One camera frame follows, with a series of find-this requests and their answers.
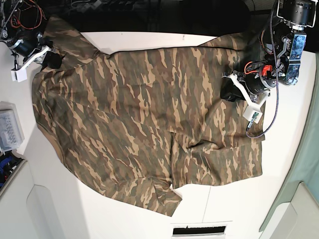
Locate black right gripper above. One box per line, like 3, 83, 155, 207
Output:
9, 32, 62, 70

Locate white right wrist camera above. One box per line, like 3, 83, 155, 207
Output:
10, 69, 27, 82

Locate blue items in bin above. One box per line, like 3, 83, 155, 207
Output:
0, 151, 23, 188

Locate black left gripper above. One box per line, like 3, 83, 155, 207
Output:
220, 70, 274, 103

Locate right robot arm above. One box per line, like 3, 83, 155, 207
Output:
0, 0, 62, 72

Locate camouflage t-shirt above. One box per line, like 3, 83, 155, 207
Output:
32, 16, 263, 216

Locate clear plastic parts box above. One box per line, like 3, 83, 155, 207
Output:
0, 101, 24, 153

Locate white slotted vent plate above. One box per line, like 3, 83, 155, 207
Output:
171, 221, 232, 239

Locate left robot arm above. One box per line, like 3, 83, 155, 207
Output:
220, 0, 317, 103

